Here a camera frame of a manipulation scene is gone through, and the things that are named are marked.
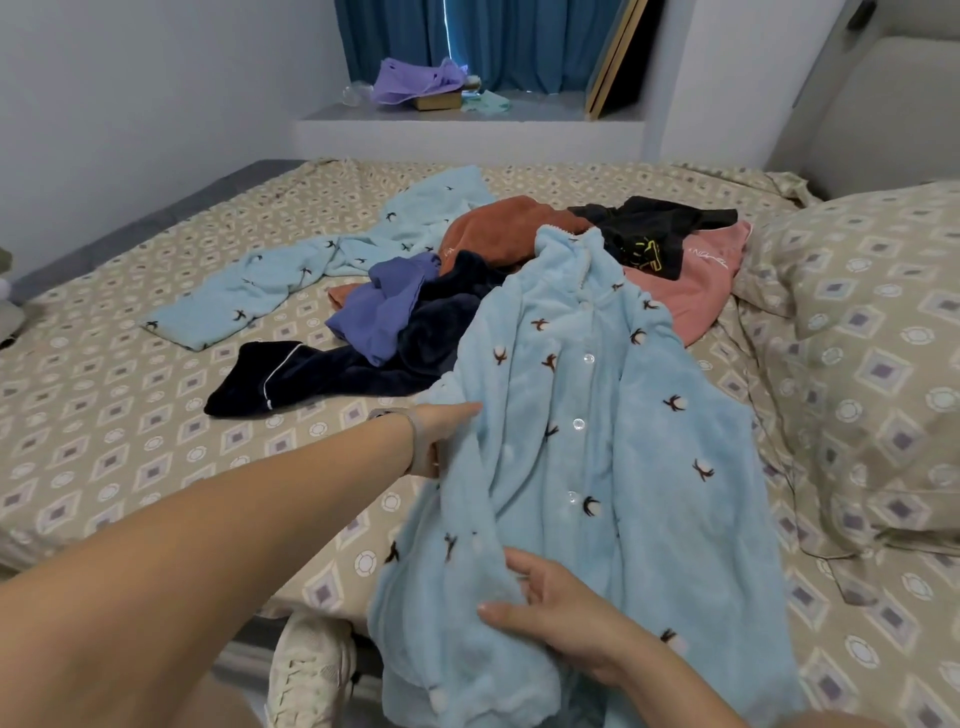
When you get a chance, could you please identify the person's left hand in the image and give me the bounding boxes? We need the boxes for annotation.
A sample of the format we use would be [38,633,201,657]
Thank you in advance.
[405,399,485,479]

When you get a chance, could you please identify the person's right hand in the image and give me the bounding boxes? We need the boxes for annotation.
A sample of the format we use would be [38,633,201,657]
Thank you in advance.
[477,546,662,689]

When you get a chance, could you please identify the navy velvet garment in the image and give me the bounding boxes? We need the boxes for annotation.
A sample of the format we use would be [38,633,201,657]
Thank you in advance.
[202,250,519,420]

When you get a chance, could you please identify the light blue fleece garment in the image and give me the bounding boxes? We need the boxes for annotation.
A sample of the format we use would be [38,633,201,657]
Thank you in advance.
[366,225,809,728]

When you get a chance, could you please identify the purple-blue garment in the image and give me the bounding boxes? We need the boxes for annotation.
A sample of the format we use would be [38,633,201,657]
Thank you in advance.
[325,249,444,368]

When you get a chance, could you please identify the rust brown garment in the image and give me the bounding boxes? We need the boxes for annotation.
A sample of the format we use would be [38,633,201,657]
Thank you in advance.
[327,195,594,309]

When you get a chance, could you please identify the light blue fleece pajama pants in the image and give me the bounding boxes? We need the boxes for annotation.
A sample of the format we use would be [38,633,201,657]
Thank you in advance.
[142,165,500,353]

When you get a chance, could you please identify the black garment yellow print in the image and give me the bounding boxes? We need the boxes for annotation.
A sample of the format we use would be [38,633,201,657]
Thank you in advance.
[567,195,740,282]

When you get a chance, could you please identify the pink shirt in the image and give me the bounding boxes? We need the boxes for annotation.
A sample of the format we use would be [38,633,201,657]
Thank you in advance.
[622,220,753,348]

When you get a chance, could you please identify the bed with patterned beige sheet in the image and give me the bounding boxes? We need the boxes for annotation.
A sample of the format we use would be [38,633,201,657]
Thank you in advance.
[0,0,960,728]

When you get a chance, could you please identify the person's left forearm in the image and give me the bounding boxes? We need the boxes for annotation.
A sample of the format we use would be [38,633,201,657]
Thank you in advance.
[0,412,419,728]

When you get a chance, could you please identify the grey band wristwatch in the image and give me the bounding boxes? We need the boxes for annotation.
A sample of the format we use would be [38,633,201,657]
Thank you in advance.
[369,406,431,479]

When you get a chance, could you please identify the white shoe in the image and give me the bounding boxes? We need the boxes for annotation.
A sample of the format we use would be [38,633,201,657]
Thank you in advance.
[265,612,359,728]

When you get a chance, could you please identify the teal small item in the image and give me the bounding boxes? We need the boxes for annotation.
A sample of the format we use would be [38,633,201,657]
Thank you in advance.
[460,90,515,117]

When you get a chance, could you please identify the purple cloth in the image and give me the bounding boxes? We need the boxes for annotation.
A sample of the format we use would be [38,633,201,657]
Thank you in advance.
[370,57,473,108]

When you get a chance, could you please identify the patterned beige pillow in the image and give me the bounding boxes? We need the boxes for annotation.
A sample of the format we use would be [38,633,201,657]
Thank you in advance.
[732,180,960,557]

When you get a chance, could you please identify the blue curtain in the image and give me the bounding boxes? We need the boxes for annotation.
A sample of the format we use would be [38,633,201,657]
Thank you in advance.
[333,0,629,95]

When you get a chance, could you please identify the leaning wooden picture frames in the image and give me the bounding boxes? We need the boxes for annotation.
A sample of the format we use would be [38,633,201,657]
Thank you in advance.
[583,0,665,122]

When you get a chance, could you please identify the grey upholstered headboard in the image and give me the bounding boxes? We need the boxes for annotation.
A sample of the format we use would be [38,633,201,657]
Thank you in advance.
[768,0,960,201]

